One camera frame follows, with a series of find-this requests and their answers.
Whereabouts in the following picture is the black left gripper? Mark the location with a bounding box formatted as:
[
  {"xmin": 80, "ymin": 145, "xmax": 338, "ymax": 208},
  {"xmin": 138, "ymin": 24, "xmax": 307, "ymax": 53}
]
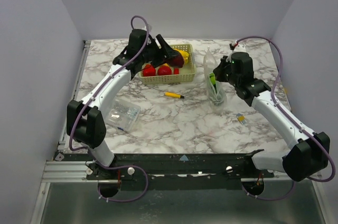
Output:
[{"xmin": 140, "ymin": 35, "xmax": 178, "ymax": 69}]

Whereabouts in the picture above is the green striped watermelon toy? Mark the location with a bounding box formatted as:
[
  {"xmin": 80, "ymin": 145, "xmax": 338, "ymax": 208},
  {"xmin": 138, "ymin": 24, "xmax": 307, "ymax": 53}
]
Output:
[{"xmin": 209, "ymin": 73, "xmax": 216, "ymax": 85}]

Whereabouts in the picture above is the dark red apple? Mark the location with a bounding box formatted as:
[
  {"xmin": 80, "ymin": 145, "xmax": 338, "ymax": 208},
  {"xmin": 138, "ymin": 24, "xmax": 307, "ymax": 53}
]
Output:
[{"xmin": 168, "ymin": 54, "xmax": 185, "ymax": 68}]

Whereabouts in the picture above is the clear zip top bag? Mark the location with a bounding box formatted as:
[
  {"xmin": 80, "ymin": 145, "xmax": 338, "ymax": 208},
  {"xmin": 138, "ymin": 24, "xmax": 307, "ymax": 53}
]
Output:
[{"xmin": 203, "ymin": 47, "xmax": 227, "ymax": 115}]

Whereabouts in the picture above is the green bell pepper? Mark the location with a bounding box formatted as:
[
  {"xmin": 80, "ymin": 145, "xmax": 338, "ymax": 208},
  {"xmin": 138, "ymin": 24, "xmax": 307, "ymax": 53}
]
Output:
[{"xmin": 210, "ymin": 84, "xmax": 225, "ymax": 106}]

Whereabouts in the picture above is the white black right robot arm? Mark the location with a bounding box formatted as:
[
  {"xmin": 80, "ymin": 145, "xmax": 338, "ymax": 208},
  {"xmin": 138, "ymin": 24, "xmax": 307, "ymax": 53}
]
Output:
[{"xmin": 213, "ymin": 52, "xmax": 330, "ymax": 182}]

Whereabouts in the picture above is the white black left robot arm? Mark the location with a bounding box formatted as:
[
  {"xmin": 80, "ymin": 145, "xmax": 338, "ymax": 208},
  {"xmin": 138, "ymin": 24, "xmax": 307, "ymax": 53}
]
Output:
[{"xmin": 66, "ymin": 29, "xmax": 184, "ymax": 179}]

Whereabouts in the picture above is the red tomato toy middle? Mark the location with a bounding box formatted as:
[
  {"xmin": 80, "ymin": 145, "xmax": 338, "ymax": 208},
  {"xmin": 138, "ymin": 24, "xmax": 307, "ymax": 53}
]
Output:
[{"xmin": 157, "ymin": 66, "xmax": 172, "ymax": 76}]

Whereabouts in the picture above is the red tomato toy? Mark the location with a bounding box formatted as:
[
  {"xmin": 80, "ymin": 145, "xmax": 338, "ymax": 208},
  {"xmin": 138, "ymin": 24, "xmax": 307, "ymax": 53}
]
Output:
[
  {"xmin": 157, "ymin": 66, "xmax": 172, "ymax": 76},
  {"xmin": 142, "ymin": 64, "xmax": 156, "ymax": 77}
]

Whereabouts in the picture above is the red tomato toy left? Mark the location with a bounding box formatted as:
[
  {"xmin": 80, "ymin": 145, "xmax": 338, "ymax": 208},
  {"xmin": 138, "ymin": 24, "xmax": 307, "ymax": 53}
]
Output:
[{"xmin": 142, "ymin": 64, "xmax": 156, "ymax": 77}]

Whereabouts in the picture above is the yellow banana upper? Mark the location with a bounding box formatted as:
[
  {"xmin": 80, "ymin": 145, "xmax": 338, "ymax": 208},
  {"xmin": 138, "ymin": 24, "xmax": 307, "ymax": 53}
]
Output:
[{"xmin": 175, "ymin": 49, "xmax": 189, "ymax": 55}]

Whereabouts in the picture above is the beige perforated plastic basket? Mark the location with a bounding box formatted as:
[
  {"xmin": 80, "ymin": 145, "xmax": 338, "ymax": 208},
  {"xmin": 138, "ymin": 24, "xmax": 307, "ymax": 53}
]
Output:
[{"xmin": 137, "ymin": 43, "xmax": 196, "ymax": 85}]

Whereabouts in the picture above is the small yellow blue clip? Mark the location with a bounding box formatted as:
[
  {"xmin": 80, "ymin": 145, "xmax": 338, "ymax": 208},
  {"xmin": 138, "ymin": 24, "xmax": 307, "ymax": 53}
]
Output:
[{"xmin": 236, "ymin": 114, "xmax": 247, "ymax": 125}]

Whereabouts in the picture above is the clear plastic box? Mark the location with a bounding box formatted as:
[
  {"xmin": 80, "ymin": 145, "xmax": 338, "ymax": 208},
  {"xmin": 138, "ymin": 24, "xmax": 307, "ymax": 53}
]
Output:
[{"xmin": 105, "ymin": 98, "xmax": 141, "ymax": 133}]

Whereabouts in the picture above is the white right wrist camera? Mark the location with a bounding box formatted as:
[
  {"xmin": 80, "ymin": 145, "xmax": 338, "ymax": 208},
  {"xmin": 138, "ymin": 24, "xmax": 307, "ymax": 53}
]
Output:
[{"xmin": 229, "ymin": 43, "xmax": 247, "ymax": 53}]

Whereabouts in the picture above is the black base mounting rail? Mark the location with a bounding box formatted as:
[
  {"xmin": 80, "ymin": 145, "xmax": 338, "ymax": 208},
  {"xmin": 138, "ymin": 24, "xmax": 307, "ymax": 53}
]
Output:
[{"xmin": 54, "ymin": 152, "xmax": 280, "ymax": 193}]

